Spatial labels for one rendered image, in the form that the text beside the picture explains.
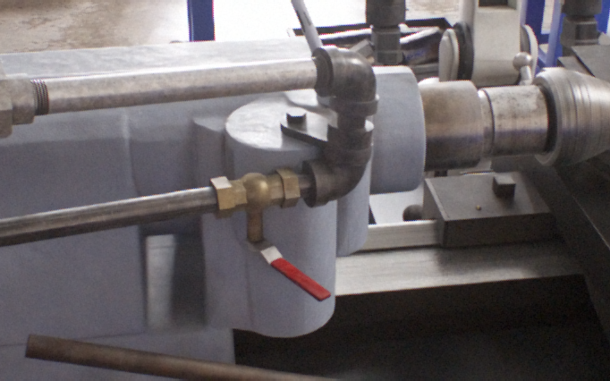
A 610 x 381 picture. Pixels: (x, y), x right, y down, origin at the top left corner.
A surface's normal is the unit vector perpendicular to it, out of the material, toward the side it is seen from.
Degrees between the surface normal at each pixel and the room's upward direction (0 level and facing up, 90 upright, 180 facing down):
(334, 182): 63
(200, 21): 90
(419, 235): 45
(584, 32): 79
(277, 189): 68
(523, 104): 31
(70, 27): 0
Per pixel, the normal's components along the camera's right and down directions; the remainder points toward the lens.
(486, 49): 0.12, 0.13
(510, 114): 0.11, -0.18
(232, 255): -0.59, 0.24
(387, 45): 0.13, 0.34
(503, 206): 0.00, -0.85
